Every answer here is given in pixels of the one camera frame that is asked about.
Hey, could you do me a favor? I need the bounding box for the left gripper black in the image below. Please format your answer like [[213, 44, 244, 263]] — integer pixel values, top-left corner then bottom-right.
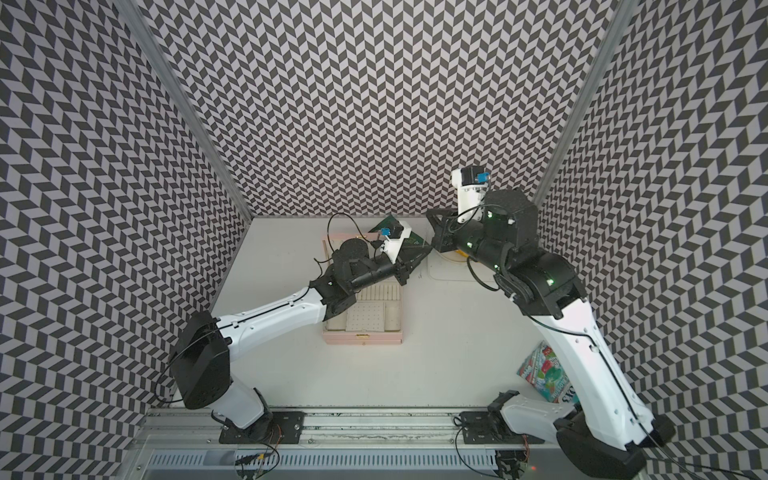
[[350, 242, 431, 293]]

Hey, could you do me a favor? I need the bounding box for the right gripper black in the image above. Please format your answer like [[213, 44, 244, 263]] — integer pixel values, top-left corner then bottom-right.
[[427, 207, 510, 274]]

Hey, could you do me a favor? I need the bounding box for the pink jewelry box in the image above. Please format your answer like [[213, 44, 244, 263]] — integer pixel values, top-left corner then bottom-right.
[[319, 233, 404, 345]]

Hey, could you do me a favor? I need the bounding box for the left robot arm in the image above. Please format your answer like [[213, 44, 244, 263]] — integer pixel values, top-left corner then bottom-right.
[[169, 238, 432, 431]]

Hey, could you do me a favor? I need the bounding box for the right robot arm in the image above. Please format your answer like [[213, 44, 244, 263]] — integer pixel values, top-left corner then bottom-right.
[[426, 189, 674, 479]]

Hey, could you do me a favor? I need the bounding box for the green snack bag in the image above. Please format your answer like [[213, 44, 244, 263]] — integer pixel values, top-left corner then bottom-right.
[[367, 215, 429, 248]]

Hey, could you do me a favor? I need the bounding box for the teal candy bag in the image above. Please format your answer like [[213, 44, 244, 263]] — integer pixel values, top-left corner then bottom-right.
[[517, 341, 579, 405]]

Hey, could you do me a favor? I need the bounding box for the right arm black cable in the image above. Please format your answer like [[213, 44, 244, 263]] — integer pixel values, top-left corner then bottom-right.
[[446, 206, 505, 293]]

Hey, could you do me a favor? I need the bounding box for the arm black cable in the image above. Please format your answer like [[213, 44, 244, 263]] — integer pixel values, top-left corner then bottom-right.
[[313, 212, 376, 268], [446, 206, 505, 293]]

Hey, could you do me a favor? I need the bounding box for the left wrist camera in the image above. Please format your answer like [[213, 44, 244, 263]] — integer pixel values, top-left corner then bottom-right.
[[380, 219, 412, 264]]

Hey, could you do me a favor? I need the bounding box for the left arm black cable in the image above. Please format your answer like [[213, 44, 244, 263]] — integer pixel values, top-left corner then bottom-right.
[[313, 212, 376, 268]]

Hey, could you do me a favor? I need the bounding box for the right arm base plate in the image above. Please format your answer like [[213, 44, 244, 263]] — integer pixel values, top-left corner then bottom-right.
[[453, 411, 544, 445]]

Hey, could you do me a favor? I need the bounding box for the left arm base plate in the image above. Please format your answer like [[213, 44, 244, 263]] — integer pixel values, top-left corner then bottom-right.
[[219, 410, 305, 445]]

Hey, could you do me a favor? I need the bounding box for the aluminium mounting rail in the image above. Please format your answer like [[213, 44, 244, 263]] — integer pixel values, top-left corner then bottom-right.
[[128, 406, 637, 451]]

